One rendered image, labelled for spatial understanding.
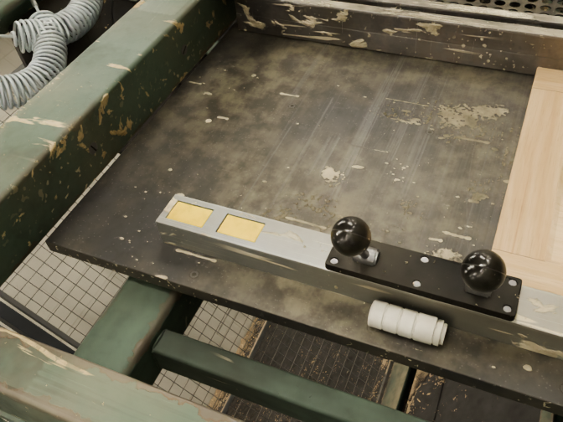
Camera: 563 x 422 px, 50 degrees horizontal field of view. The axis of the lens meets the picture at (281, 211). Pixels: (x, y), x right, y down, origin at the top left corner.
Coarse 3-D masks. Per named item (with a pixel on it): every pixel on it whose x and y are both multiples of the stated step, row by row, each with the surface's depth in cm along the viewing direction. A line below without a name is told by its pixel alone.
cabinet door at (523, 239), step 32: (544, 96) 87; (544, 128) 82; (544, 160) 78; (512, 192) 74; (544, 192) 74; (512, 224) 71; (544, 224) 70; (512, 256) 68; (544, 256) 67; (544, 288) 64
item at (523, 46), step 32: (256, 0) 104; (288, 0) 101; (320, 0) 101; (352, 0) 101; (384, 0) 99; (416, 0) 98; (256, 32) 108; (288, 32) 106; (320, 32) 103; (352, 32) 100; (384, 32) 98; (416, 32) 96; (448, 32) 94; (480, 32) 92; (512, 32) 90; (544, 32) 88; (480, 64) 95; (512, 64) 93; (544, 64) 91
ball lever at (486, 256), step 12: (480, 252) 51; (492, 252) 51; (468, 264) 51; (480, 264) 50; (492, 264) 50; (504, 264) 51; (468, 276) 51; (480, 276) 50; (492, 276) 50; (504, 276) 51; (468, 288) 61; (480, 288) 51; (492, 288) 51
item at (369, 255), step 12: (348, 216) 56; (336, 228) 55; (348, 228) 54; (360, 228) 54; (336, 240) 55; (348, 240) 54; (360, 240) 54; (348, 252) 55; (360, 252) 55; (372, 252) 64; (372, 264) 64
